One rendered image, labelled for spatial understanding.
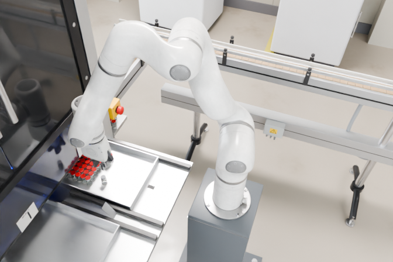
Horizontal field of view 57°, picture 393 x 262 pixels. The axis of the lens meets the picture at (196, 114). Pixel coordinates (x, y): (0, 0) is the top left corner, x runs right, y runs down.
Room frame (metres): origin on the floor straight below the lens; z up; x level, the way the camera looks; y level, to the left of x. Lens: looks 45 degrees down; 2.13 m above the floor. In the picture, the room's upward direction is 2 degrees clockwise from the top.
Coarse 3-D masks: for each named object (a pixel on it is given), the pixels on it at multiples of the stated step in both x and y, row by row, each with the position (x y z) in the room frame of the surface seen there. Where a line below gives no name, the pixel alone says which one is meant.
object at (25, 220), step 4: (32, 204) 0.64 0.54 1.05; (28, 208) 0.62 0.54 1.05; (32, 208) 0.63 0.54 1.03; (36, 208) 0.64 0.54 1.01; (32, 212) 0.63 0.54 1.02; (36, 212) 0.64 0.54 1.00; (24, 216) 0.60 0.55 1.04; (28, 216) 0.61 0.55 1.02; (32, 216) 0.62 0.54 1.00; (20, 220) 0.58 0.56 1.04; (24, 220) 0.59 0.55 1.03; (28, 220) 0.60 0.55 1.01; (20, 224) 0.58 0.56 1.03; (24, 224) 0.58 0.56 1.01; (28, 224) 0.60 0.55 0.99; (20, 228) 0.57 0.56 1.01; (24, 228) 0.58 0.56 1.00
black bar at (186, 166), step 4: (108, 140) 1.06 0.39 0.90; (112, 140) 1.06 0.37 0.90; (124, 144) 1.04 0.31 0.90; (132, 148) 1.02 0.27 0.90; (136, 148) 1.02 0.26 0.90; (148, 152) 1.00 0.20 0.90; (160, 156) 0.98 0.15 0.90; (160, 160) 0.97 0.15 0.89; (164, 160) 0.96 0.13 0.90; (168, 160) 0.96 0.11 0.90; (172, 160) 0.96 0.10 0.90; (176, 160) 0.96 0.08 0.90; (172, 164) 0.95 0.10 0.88; (176, 164) 0.95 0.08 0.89; (180, 164) 0.94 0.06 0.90; (184, 164) 0.94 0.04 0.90; (188, 164) 0.94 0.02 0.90; (184, 168) 0.94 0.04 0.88; (188, 168) 0.93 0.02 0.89
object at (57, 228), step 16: (48, 208) 0.72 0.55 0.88; (64, 208) 0.72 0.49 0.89; (32, 224) 0.65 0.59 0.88; (48, 224) 0.66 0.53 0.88; (64, 224) 0.66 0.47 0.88; (80, 224) 0.66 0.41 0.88; (96, 224) 0.66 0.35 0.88; (112, 224) 0.65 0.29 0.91; (16, 240) 0.59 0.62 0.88; (32, 240) 0.59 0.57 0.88; (48, 240) 0.59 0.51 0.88; (64, 240) 0.60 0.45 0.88; (80, 240) 0.60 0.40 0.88; (96, 240) 0.60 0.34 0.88; (112, 240) 0.59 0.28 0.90; (16, 256) 0.53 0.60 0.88; (32, 256) 0.53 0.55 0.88; (48, 256) 0.54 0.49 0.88; (64, 256) 0.54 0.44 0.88; (80, 256) 0.54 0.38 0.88; (96, 256) 0.54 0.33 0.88
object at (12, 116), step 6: (0, 84) 0.65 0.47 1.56; (0, 90) 0.65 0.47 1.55; (0, 96) 0.65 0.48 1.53; (6, 96) 0.66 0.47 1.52; (6, 102) 0.65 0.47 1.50; (0, 108) 0.67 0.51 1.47; (6, 108) 0.65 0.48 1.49; (12, 108) 0.66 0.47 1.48; (6, 114) 0.65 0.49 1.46; (12, 114) 0.65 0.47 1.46; (12, 120) 0.65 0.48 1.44
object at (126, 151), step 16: (112, 144) 1.04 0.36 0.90; (128, 160) 0.97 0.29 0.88; (144, 160) 0.97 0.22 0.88; (112, 176) 0.88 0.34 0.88; (128, 176) 0.89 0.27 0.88; (144, 176) 0.89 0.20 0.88; (96, 192) 0.80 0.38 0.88; (112, 192) 0.80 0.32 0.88; (128, 192) 0.81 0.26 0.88; (128, 208) 0.73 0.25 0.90
